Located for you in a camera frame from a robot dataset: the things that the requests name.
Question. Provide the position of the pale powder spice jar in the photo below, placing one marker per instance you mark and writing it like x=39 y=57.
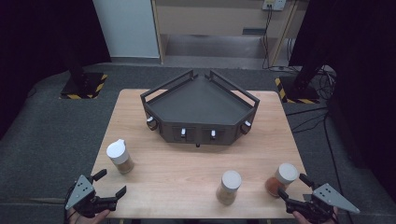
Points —
x=229 y=186

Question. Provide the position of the person's right hand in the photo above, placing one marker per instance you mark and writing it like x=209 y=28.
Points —
x=314 y=221

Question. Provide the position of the flip-cap spice jar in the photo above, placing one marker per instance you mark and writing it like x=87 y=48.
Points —
x=120 y=155

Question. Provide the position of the white wall socket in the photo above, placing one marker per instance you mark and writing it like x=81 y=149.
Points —
x=274 y=4

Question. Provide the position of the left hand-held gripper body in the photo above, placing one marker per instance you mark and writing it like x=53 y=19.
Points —
x=90 y=202

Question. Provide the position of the black stand with striped base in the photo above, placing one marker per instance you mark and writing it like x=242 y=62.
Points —
x=299 y=90
x=82 y=85

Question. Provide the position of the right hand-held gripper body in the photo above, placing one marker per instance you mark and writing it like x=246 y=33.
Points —
x=314 y=207

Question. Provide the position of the black curtain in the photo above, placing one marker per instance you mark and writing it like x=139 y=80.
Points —
x=37 y=46
x=364 y=77

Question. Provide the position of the black corner storage rack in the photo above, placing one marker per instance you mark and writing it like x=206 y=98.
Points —
x=199 y=105

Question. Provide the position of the wooden cabinet frame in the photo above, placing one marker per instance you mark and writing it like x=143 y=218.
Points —
x=214 y=18

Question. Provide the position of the white panel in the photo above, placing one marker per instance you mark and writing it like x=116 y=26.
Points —
x=127 y=28

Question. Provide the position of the orange powder spice jar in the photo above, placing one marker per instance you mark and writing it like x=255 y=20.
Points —
x=280 y=180

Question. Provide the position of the person's left hand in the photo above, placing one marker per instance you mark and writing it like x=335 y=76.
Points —
x=88 y=220

